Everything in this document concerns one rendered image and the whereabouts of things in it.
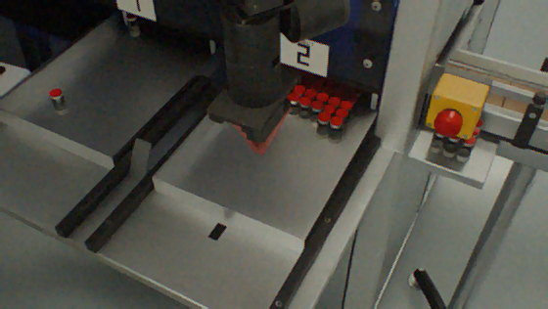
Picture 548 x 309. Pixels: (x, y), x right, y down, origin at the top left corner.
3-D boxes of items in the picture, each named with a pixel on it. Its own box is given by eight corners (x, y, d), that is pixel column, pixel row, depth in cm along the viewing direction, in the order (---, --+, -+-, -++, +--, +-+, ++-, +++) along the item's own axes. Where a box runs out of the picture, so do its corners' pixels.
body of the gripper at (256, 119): (301, 84, 66) (302, 30, 60) (259, 142, 60) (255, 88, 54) (252, 67, 68) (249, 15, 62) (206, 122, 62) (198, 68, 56)
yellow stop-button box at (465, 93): (436, 100, 94) (446, 65, 89) (480, 113, 92) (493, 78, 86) (422, 127, 89) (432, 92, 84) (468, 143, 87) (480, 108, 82)
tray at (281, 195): (256, 71, 111) (256, 58, 109) (383, 112, 103) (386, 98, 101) (156, 191, 91) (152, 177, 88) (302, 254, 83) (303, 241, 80)
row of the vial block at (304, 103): (257, 99, 106) (256, 79, 102) (347, 129, 100) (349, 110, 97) (251, 106, 104) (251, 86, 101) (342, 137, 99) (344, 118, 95)
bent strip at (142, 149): (143, 161, 95) (136, 136, 91) (158, 167, 94) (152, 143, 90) (86, 222, 87) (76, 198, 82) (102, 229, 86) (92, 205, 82)
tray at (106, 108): (120, 24, 122) (116, 10, 120) (224, 60, 114) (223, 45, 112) (-1, 120, 102) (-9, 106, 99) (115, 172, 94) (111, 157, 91)
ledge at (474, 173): (431, 113, 106) (433, 107, 105) (501, 137, 102) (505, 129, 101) (405, 162, 98) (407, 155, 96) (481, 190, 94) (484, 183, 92)
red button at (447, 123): (436, 119, 88) (442, 100, 86) (462, 127, 87) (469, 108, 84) (429, 134, 86) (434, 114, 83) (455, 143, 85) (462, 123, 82)
